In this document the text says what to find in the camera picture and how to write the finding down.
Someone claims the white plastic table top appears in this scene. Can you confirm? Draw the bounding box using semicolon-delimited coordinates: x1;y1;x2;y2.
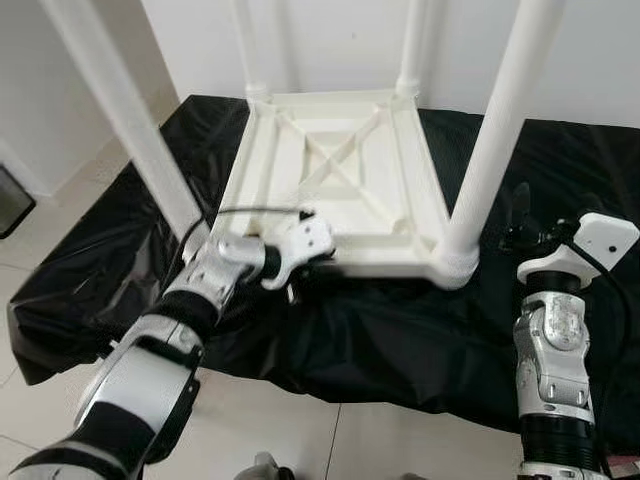
210;90;481;291

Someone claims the black table cloth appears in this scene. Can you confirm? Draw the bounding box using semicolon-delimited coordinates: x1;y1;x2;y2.
5;95;640;453

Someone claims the grey left robot leg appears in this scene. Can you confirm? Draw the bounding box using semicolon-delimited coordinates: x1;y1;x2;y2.
235;452;298;480

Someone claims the steel pedal trash bin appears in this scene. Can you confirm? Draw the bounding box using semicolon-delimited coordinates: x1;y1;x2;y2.
0;165;37;241

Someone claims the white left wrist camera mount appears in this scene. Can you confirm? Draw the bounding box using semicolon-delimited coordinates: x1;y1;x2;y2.
262;213;337;292

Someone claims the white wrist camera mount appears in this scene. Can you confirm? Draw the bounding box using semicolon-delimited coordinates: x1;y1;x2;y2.
518;213;640;292
262;213;337;292

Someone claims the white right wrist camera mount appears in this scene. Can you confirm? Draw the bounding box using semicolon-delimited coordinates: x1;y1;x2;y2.
518;213;640;292

